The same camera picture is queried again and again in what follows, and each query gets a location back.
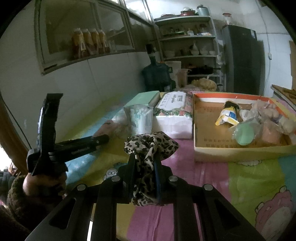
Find orange sponge in bag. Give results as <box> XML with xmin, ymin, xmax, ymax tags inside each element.
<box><xmin>256</xmin><ymin>120</ymin><xmax>287</xmax><ymax>147</ymax></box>

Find mint green box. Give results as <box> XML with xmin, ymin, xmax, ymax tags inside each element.
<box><xmin>123</xmin><ymin>91</ymin><xmax>161</xmax><ymax>108</ymax></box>

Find green sponge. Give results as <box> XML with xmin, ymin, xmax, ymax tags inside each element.
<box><xmin>229</xmin><ymin>120</ymin><xmax>261</xmax><ymax>146</ymax></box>

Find clear plastic bag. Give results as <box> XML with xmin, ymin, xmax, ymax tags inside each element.
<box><xmin>93</xmin><ymin>109</ymin><xmax>130</xmax><ymax>139</ymax></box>

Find orange rimmed cardboard box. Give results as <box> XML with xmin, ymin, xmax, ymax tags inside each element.
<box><xmin>193</xmin><ymin>92</ymin><xmax>295</xmax><ymax>162</ymax></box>

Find floral tissue pack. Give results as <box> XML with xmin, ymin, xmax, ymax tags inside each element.
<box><xmin>152</xmin><ymin>91</ymin><xmax>194</xmax><ymax>139</ymax></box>

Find wall cabinet with glass doors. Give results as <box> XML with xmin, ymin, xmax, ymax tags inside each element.
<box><xmin>34</xmin><ymin>1</ymin><xmax>155</xmax><ymax>74</ymax></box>

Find leopard print scrunchie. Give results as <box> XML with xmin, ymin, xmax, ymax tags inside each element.
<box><xmin>124</xmin><ymin>132</ymin><xmax>179</xmax><ymax>206</ymax></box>

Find metal shelf rack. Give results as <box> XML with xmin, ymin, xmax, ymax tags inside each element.
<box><xmin>154</xmin><ymin>14</ymin><xmax>226</xmax><ymax>91</ymax></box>

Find green water jug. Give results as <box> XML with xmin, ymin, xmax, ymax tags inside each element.
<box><xmin>141</xmin><ymin>44</ymin><xmax>176</xmax><ymax>92</ymax></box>

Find bag of yellow noodles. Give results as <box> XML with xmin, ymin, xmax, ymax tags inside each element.
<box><xmin>191</xmin><ymin>78</ymin><xmax>217</xmax><ymax>92</ymax></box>

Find left hand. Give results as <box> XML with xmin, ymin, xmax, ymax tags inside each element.
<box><xmin>23</xmin><ymin>173</ymin><xmax>67</xmax><ymax>196</ymax></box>

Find cardboard sheets on wall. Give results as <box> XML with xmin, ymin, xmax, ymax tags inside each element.
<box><xmin>289</xmin><ymin>41</ymin><xmax>296</xmax><ymax>89</ymax></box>

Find cotton swab cup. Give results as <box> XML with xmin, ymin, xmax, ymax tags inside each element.
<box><xmin>124</xmin><ymin>104</ymin><xmax>154</xmax><ymax>136</ymax></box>

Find yellow cartoon plush pouch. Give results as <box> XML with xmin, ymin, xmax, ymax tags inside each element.
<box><xmin>215</xmin><ymin>100</ymin><xmax>240</xmax><ymax>126</ymax></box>

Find dark grey refrigerator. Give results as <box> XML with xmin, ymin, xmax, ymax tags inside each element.
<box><xmin>222</xmin><ymin>25</ymin><xmax>261</xmax><ymax>95</ymax></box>

